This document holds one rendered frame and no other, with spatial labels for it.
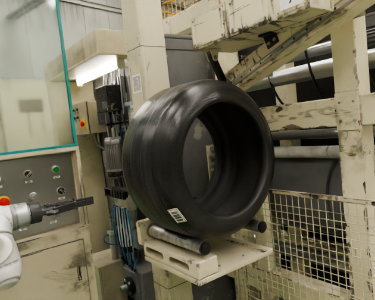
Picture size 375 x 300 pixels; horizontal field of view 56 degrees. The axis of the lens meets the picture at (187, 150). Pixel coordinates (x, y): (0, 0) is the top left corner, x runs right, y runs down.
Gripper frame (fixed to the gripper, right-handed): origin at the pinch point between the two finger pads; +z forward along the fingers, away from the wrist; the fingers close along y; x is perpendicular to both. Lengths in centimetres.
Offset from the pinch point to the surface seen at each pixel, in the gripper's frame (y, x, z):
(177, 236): -28.5, 14.3, 22.3
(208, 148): 6, -12, 69
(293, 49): -50, -49, 70
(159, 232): -17.1, 14.9, 21.7
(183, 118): -43, -27, 20
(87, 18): 1005, -405, 434
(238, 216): -43, 9, 40
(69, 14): 991, -408, 370
